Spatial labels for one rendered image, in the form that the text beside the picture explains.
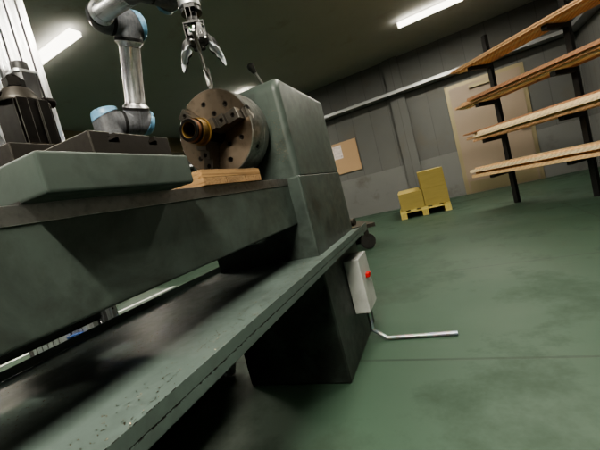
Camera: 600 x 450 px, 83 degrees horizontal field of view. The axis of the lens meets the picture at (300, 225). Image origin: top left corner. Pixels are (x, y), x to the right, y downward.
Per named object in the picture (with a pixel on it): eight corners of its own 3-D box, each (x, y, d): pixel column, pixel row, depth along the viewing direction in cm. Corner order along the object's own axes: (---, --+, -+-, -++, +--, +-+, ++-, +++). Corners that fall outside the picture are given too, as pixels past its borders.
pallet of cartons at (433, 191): (395, 221, 566) (386, 180, 561) (403, 212, 674) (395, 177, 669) (452, 210, 530) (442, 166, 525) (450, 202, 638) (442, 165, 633)
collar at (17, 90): (29, 113, 78) (25, 100, 78) (51, 101, 75) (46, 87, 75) (-13, 108, 71) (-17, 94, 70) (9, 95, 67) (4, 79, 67)
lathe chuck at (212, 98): (205, 184, 139) (187, 107, 136) (272, 166, 127) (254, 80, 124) (191, 185, 130) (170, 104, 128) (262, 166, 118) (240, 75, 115)
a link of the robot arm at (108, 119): (93, 142, 155) (84, 112, 154) (123, 140, 165) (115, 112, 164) (101, 133, 147) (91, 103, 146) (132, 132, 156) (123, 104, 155)
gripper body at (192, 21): (185, 40, 113) (176, 3, 112) (190, 52, 122) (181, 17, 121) (208, 37, 114) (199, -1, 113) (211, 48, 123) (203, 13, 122)
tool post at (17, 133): (45, 154, 79) (33, 112, 78) (66, 145, 76) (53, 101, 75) (9, 154, 72) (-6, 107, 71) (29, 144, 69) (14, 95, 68)
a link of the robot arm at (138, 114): (117, 135, 165) (100, 4, 145) (146, 134, 175) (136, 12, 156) (128, 137, 157) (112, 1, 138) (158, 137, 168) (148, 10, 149)
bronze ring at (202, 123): (191, 123, 120) (173, 120, 111) (212, 114, 116) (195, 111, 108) (199, 149, 120) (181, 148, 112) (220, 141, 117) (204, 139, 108)
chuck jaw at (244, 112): (222, 123, 125) (246, 105, 120) (229, 136, 124) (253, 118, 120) (204, 120, 114) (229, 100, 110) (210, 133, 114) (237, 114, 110)
